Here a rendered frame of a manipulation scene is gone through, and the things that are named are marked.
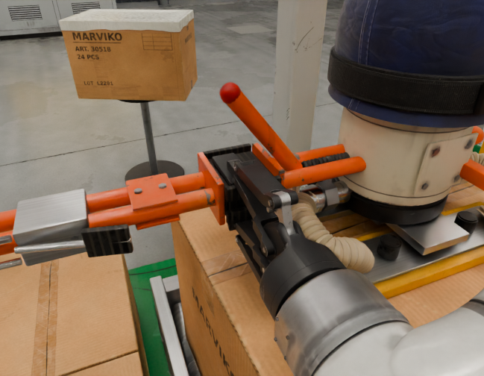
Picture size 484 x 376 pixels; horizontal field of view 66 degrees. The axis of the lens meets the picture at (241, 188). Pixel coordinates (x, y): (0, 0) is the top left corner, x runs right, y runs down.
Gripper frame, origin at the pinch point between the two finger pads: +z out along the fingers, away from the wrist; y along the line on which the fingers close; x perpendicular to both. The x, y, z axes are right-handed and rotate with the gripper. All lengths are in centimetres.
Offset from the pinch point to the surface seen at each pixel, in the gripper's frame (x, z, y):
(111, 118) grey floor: -7, 307, 103
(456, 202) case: 41.4, -1.0, 12.7
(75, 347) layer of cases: -30, 27, 53
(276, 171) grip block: 4.5, -3.1, -2.4
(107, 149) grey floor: -16, 243, 104
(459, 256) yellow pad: 28.7, -12.6, 11.0
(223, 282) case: -2.7, -3.4, 12.9
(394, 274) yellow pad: 17.5, -12.4, 10.6
